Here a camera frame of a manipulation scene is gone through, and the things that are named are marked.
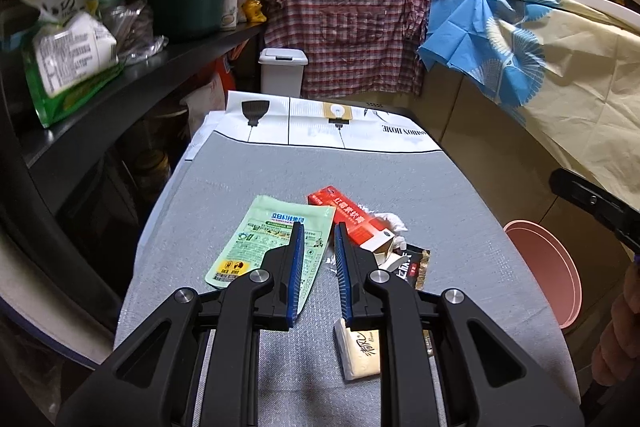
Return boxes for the white pedal trash can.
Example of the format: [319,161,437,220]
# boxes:
[259,48,308,98]

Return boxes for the red bag under shelf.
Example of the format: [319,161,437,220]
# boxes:
[196,55,235,110]

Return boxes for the black red snack wrapper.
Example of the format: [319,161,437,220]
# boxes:
[393,244,431,291]

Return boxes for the red plaid shirt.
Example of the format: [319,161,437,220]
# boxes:
[265,0,432,98]

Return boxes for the grey table mat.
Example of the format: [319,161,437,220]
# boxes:
[116,133,579,426]

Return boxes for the cream blue paper tablecloth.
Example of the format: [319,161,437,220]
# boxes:
[418,0,639,207]

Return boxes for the pink plastic trash bin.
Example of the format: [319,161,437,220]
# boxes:
[503,220,582,329]

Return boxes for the person right hand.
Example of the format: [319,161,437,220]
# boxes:
[591,265,640,387]

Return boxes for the yellow toy figure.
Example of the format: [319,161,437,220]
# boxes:
[242,0,267,24]

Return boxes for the black metal shelf rack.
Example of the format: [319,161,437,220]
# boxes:
[1,0,262,367]

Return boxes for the red medicine box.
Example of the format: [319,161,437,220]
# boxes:
[307,186,395,254]

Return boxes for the cream gold snack package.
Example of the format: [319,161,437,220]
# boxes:
[333,316,433,382]

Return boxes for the white crumpled tissue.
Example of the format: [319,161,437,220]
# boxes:
[374,212,408,251]

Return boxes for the green printed sachet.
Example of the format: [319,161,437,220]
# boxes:
[205,195,334,295]

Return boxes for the green white food bag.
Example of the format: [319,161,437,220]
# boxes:
[20,0,122,128]

